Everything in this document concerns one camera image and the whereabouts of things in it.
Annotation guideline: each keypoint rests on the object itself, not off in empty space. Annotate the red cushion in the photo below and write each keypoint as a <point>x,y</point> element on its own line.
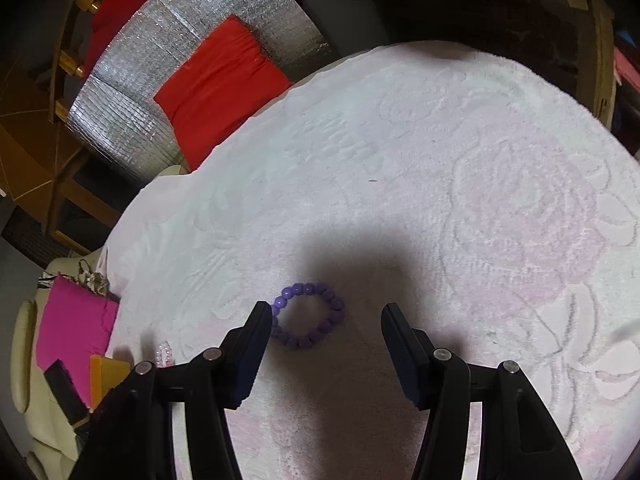
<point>120,5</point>
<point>220,85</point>

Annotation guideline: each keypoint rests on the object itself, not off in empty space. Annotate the black and white patterned cloth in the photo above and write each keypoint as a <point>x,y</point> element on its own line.
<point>92,282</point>

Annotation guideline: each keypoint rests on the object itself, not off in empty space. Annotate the black block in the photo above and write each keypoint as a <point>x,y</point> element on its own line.
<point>62,385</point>

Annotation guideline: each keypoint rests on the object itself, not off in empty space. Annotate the white embossed towel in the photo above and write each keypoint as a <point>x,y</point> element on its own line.
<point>400,160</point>

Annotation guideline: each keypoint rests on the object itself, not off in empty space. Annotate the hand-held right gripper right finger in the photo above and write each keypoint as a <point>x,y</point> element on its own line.
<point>402,360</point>

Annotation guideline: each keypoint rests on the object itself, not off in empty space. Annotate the orange box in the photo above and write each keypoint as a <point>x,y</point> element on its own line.
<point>110,375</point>

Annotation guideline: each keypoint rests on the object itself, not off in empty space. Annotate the silver foil insulation mat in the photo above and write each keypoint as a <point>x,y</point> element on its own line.
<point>125,125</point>

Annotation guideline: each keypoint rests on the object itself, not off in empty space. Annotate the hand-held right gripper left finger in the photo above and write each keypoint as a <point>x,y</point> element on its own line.
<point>252,370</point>

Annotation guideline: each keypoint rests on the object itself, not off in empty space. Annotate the cream sofa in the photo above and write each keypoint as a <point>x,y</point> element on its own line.
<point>25,360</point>

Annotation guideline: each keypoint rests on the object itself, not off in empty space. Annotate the pink cloth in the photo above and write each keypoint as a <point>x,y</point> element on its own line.
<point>70,325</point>

